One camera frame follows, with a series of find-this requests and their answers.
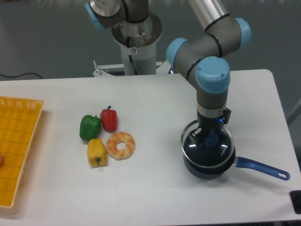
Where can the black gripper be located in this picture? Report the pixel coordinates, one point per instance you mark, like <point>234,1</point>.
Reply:
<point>207,127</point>

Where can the glass lid blue knob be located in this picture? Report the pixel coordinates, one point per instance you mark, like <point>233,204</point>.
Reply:
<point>217,152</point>

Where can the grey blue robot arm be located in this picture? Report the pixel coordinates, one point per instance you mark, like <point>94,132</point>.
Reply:
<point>200,62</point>

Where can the black box on wrist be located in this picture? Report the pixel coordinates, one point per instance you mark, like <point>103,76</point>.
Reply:
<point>226,115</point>

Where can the toy glazed donut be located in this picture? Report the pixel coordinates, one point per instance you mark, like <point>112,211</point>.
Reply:
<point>120,145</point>

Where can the red toy bell pepper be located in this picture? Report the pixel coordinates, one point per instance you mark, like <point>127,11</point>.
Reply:
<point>109,119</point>

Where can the yellow toy bell pepper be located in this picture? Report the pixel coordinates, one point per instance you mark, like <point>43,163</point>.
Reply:
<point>96,153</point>

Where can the green toy bell pepper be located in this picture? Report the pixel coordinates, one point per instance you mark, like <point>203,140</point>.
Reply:
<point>89,127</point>

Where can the black device at table edge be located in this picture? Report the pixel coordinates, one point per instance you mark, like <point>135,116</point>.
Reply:
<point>296,200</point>

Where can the yellow plastic basket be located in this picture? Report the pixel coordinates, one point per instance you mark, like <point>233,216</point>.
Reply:
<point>19,118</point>

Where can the blue saucepan with handle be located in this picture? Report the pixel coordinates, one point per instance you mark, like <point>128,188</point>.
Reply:
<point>240,162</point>

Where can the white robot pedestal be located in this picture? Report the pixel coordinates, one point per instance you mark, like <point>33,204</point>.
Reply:
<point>138,44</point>

